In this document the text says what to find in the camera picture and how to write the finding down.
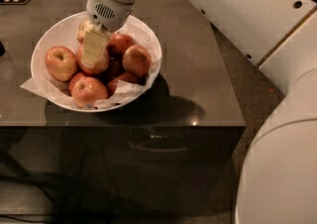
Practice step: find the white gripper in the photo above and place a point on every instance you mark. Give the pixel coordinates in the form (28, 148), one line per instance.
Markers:
(109, 11)

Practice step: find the large red apple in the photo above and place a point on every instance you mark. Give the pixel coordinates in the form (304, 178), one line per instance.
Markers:
(92, 60)

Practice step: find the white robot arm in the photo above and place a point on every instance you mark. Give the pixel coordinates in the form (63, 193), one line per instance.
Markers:
(278, 183)

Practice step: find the top yellowish apple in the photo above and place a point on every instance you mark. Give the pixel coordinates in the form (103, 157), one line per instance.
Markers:
(83, 27)

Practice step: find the upper right red apple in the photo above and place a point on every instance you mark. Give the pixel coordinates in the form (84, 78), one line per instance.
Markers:
(119, 43)

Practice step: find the white bowl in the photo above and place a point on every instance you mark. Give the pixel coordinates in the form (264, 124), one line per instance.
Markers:
(62, 34)

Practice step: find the small centre red apple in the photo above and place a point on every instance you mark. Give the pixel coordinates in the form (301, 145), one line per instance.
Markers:
(114, 69)

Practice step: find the hidden lower left apple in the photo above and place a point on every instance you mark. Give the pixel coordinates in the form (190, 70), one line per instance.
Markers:
(77, 77)

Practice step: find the left red-yellow apple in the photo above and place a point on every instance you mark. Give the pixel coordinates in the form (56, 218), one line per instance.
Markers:
(61, 63)

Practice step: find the lower right red apple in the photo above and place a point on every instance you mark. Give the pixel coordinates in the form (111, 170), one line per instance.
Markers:
(126, 76)

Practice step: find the front red apple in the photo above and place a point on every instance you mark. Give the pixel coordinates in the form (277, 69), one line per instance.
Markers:
(87, 90)

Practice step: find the white paper liner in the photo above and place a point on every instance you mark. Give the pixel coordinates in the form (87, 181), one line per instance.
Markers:
(130, 89)

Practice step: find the dark object at left edge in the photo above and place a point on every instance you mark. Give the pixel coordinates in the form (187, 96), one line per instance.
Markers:
(2, 49)

